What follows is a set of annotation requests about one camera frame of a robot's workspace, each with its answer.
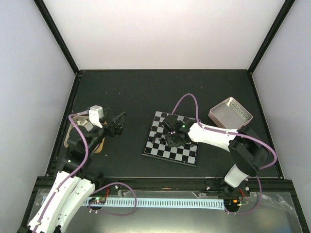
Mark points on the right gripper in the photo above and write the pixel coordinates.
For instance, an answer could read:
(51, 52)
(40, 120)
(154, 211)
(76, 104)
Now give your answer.
(171, 143)

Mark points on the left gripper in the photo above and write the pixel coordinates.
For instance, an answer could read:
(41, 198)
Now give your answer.
(117, 128)

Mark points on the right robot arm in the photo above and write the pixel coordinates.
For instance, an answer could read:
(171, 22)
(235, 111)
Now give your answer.
(248, 155)

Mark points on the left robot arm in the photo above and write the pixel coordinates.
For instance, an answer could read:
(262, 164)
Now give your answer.
(74, 182)

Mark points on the gold tin with white pieces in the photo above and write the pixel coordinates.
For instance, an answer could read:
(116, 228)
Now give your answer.
(73, 139)

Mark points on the black piece cluster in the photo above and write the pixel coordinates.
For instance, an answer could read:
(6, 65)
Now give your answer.
(159, 138)

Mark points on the black and white chessboard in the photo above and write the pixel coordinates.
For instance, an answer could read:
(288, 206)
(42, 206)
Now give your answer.
(157, 146)

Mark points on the pink metal tin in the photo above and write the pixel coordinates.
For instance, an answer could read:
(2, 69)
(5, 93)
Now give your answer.
(230, 114)

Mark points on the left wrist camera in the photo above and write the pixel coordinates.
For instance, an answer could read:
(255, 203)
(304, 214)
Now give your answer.
(95, 115)

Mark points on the white slotted cable duct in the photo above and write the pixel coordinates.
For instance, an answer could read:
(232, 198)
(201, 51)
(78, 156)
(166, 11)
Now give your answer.
(155, 203)

